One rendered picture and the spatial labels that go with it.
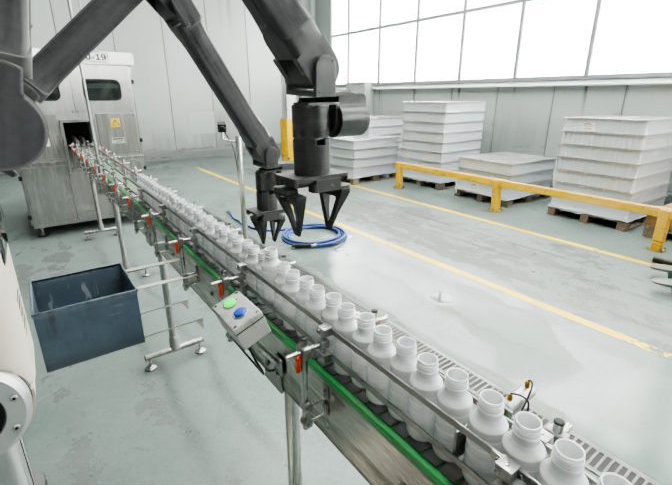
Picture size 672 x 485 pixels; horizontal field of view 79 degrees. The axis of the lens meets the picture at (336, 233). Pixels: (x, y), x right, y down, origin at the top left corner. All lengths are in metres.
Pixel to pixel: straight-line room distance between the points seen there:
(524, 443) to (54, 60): 1.01
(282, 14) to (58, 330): 1.33
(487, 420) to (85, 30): 0.98
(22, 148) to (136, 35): 11.20
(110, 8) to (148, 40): 10.73
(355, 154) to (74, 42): 7.04
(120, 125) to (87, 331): 4.42
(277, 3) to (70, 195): 5.44
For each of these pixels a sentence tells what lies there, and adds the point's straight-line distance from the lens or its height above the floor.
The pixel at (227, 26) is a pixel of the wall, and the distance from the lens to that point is 12.41.
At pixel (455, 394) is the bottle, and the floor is 1.14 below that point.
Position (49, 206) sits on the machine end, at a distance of 5.94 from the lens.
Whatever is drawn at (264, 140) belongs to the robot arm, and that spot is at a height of 1.50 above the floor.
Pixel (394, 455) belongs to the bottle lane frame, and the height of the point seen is 0.96.
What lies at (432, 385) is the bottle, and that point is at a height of 1.13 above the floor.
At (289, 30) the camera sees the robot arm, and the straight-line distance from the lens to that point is 0.60.
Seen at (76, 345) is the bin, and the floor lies 0.80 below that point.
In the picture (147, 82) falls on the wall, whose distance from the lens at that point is 11.62.
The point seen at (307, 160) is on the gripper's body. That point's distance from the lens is 0.63.
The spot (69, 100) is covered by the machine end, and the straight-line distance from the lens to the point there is 5.82.
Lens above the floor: 1.61
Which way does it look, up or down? 18 degrees down
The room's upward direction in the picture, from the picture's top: straight up
